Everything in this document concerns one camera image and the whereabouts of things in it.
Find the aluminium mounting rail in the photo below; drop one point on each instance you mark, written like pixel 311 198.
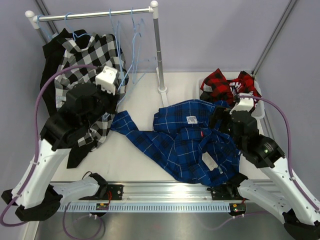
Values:
pixel 168 192

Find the blue hanger of red shirt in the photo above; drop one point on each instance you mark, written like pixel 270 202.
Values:
pixel 114 29

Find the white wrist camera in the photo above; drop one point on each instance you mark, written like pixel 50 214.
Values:
pixel 106 78
pixel 243 102

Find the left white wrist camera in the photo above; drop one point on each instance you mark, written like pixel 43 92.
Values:
pixel 106 78

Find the white plastic basket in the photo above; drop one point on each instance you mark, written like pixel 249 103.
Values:
pixel 259 111

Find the blue plaid shirt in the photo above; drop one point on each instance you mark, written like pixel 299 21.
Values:
pixel 183 144

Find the left aluminium frame post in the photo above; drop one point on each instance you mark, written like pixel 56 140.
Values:
pixel 50 25

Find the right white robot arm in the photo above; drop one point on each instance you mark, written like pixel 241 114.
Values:
pixel 297 215

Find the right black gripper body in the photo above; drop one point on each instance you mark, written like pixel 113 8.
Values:
pixel 221 113

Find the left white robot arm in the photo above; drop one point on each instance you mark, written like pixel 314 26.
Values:
pixel 36 199

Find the blue hanger of black shirt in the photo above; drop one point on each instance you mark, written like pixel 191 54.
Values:
pixel 45 30

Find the white slotted cable duct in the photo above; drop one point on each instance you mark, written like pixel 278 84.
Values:
pixel 124 207

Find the red black plaid shirt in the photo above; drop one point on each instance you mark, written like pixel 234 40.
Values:
pixel 215 87

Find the right aluminium frame post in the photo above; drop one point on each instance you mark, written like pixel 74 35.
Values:
pixel 276 32

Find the grey white plaid shirt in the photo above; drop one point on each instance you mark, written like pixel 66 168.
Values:
pixel 96 50

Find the light blue wire hanger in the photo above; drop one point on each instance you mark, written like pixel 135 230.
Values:
pixel 136 40

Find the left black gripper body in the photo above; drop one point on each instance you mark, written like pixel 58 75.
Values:
pixel 108 102

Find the aluminium frame post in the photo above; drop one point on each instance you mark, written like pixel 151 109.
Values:
pixel 50 25
pixel 276 32

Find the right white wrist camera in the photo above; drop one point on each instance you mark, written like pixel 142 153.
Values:
pixel 243 102

